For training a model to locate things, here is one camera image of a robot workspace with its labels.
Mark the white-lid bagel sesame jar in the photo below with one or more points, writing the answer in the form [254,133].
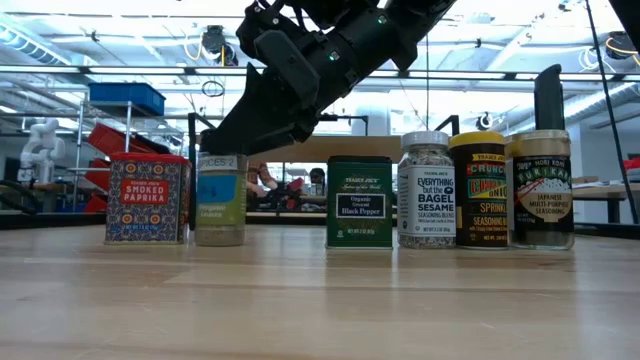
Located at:
[427,200]

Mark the wooden background table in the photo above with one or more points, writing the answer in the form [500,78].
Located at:
[605,190]

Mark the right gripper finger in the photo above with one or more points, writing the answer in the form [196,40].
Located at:
[260,120]
[295,140]

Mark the wooden shelf riser black legs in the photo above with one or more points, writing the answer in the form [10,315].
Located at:
[350,147]

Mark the blue storage bin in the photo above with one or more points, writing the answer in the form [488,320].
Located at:
[127,97]

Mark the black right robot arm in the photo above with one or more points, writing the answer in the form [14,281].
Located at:
[400,25]

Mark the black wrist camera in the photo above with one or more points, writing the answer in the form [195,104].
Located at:
[260,25]

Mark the yellow-lid chili onion jar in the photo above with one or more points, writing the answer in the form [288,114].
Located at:
[480,200]

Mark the thin black diagonal rod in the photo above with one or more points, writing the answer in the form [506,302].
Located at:
[612,112]

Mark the green black pepper tin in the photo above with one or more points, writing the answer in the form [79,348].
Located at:
[360,200]

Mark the black ceiling spotlight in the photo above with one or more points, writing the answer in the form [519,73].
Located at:
[215,42]
[620,45]
[484,121]

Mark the tan-lid furikake jar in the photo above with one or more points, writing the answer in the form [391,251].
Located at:
[542,200]

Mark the black-lid green-label spice jar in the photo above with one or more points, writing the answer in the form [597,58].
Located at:
[220,210]

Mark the black background gantry frame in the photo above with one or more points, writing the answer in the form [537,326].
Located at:
[350,118]

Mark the person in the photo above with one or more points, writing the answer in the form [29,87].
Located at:
[317,177]
[262,177]

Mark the red storage bin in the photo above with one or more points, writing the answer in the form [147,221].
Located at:
[97,177]
[95,205]
[115,140]

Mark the metal shelving rack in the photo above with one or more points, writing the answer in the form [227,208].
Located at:
[128,125]

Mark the white robot figure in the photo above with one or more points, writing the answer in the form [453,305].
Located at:
[42,145]

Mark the red-lid smoked paprika tin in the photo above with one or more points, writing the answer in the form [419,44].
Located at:
[147,200]

